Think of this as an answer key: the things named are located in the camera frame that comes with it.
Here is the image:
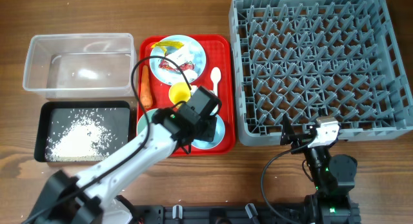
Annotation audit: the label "orange carrot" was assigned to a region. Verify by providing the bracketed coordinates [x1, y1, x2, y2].
[140, 65, 153, 109]

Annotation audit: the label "red snack wrapper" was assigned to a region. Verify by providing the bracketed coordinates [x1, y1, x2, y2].
[159, 59, 195, 72]

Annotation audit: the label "white tissue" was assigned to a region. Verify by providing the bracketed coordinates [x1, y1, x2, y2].
[166, 43, 198, 82]

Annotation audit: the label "yellow snack wrapper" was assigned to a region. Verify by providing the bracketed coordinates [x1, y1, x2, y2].
[151, 40, 185, 55]

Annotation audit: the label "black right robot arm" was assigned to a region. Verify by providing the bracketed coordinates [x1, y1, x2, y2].
[280, 114, 361, 224]

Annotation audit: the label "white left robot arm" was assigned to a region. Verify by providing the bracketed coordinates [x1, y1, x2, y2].
[26, 104, 218, 223]

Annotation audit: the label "grey dishwasher rack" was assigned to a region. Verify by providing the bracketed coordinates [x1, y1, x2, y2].
[229, 0, 412, 147]

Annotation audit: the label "black food waste tray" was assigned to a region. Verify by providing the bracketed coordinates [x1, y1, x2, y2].
[34, 101, 133, 162]

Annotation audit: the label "yellow plastic cup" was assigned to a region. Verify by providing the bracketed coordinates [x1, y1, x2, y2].
[168, 82, 193, 105]

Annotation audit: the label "right light blue bowl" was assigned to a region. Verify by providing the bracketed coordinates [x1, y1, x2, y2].
[192, 115, 225, 150]

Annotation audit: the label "light blue bowl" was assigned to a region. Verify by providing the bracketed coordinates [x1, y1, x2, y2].
[137, 108, 157, 134]
[192, 115, 225, 150]

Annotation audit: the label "left light blue bowl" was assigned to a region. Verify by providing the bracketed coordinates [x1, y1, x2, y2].
[137, 108, 157, 134]

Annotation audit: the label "red plastic tray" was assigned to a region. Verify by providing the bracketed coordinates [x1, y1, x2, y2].
[139, 34, 236, 156]

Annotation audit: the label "white plastic spoon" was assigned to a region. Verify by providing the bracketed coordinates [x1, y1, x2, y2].
[210, 67, 221, 96]

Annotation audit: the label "light blue plate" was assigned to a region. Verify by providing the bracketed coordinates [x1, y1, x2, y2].
[149, 35, 207, 85]

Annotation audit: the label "white rice pile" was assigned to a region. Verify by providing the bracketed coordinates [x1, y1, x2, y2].
[45, 108, 118, 162]

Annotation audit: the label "clear plastic bin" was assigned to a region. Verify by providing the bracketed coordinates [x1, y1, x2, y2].
[23, 33, 137, 99]

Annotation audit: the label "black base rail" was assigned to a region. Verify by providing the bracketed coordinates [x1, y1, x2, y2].
[128, 203, 361, 224]

